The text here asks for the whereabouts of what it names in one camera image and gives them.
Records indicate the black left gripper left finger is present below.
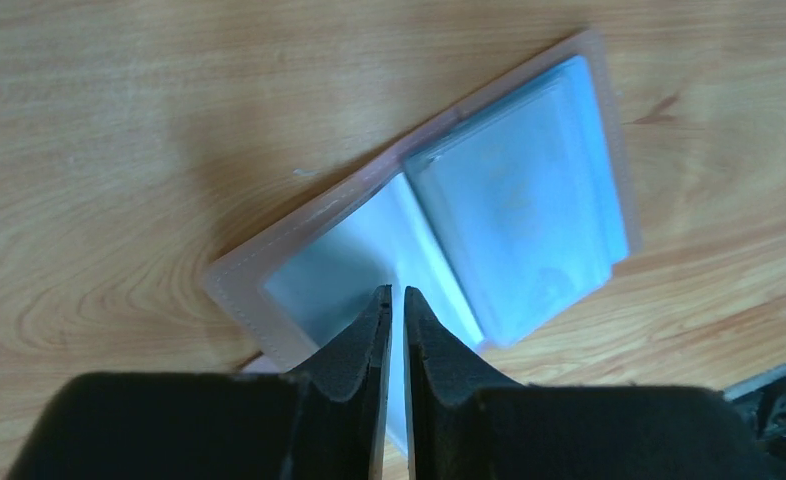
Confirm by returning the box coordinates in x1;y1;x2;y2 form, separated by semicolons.
8;285;392;479

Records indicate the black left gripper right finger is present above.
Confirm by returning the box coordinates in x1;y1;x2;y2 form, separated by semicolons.
404;287;786;479

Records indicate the beige leather card holder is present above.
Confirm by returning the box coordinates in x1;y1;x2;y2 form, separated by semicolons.
203;29;642;368

